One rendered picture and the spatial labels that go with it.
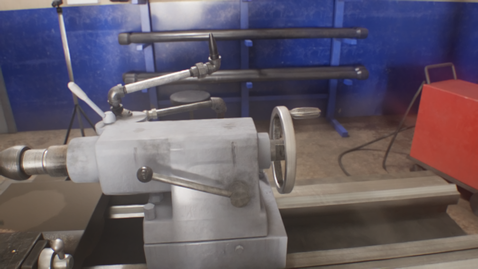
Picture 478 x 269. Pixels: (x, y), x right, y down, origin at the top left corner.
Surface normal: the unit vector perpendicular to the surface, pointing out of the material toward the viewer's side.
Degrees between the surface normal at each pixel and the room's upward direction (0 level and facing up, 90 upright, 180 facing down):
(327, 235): 16
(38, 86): 90
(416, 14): 90
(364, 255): 0
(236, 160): 82
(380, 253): 0
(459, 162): 90
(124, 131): 0
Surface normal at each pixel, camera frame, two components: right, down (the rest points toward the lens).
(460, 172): -0.91, 0.18
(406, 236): 0.08, -0.86
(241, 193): 0.09, 0.40
